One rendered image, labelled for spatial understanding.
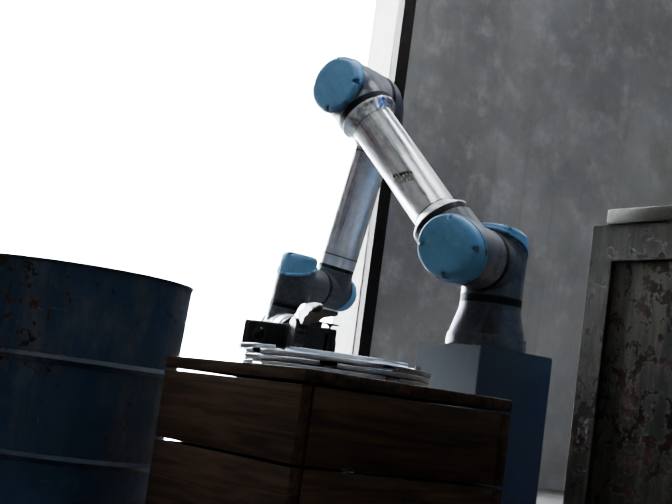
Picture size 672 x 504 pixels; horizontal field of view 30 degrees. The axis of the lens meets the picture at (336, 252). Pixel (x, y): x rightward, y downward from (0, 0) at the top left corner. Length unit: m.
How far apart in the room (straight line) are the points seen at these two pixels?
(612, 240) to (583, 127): 6.27
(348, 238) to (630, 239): 0.85
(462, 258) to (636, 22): 6.46
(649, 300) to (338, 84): 0.88
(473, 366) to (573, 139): 5.84
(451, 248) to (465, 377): 0.24
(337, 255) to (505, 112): 5.19
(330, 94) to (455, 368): 0.58
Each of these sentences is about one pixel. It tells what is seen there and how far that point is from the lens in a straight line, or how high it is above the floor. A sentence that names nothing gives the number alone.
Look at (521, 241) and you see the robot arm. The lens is 2.37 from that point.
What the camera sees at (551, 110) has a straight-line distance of 7.94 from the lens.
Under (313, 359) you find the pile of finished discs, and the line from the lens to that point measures 1.81.
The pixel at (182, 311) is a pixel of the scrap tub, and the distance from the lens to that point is 2.22.
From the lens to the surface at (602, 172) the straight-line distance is 8.21.
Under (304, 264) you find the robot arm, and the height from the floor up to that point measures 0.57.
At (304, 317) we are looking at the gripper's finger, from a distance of 2.23.
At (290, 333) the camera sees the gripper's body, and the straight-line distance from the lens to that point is 2.29.
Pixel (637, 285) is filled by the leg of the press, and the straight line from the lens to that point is 1.82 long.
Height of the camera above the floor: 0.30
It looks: 7 degrees up
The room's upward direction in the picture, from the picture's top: 8 degrees clockwise
